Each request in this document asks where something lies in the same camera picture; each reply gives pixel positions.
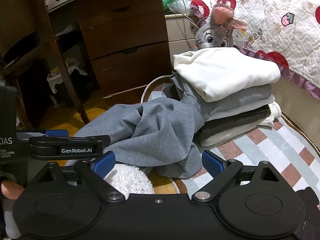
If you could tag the trash bin with plastic bag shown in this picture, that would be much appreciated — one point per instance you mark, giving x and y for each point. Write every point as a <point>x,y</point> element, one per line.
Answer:
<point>60,85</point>

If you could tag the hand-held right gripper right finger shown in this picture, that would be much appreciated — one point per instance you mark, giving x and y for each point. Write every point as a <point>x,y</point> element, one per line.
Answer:
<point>212,165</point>

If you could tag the dark wooden drawer cabinet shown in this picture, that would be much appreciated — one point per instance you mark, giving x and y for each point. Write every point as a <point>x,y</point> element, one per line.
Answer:
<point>125,30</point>

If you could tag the beige bed frame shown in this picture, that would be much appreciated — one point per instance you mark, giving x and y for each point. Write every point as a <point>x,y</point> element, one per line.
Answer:
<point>295,105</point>

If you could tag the dark wooden chair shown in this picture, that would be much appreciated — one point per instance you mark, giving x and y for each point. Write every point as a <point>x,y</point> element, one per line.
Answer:
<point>63,67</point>

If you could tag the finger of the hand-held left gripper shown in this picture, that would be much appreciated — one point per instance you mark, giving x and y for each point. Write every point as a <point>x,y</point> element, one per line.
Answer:
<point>75,150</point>
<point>56,133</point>

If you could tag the strawberry print quilt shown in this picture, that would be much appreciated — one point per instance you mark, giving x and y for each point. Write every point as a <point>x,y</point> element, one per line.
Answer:
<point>275,30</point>

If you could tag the dark grey folded garment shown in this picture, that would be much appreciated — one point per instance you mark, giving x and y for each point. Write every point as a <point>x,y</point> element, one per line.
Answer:
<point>230,127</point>

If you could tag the grey plush rabbit toy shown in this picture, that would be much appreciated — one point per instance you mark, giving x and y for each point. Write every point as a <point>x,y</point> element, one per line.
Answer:
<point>212,37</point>

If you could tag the beige nightstand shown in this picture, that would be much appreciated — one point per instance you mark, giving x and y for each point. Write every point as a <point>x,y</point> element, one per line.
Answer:
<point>180,32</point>

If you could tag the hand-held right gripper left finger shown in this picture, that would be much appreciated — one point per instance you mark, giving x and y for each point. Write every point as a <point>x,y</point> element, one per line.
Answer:
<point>103,163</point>

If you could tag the white fluffy slipper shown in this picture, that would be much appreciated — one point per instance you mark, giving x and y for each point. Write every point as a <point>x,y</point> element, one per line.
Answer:
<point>130,180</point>

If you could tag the person's left hand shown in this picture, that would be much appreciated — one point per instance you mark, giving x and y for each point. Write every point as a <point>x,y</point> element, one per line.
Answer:
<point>10,191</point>

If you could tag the white ribbed sweater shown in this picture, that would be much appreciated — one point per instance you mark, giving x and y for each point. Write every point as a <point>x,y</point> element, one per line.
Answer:
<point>225,72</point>

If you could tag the checkered floor mat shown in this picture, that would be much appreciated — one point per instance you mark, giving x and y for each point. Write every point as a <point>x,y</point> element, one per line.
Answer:
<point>262,150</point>

